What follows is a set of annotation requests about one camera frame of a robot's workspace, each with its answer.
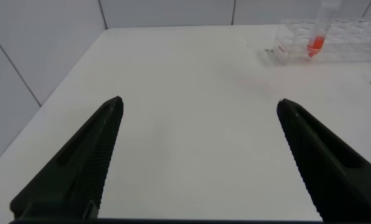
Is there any test tube with red pigment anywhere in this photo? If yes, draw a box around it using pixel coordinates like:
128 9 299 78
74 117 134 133
306 0 341 58

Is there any clear plastic test tube rack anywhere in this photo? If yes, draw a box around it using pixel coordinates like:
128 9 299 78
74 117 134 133
272 17 371 65

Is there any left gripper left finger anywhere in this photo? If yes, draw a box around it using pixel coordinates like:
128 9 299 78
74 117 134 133
9 95 125 220

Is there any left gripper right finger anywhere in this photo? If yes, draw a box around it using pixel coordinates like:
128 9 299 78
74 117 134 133
276 98 371 223

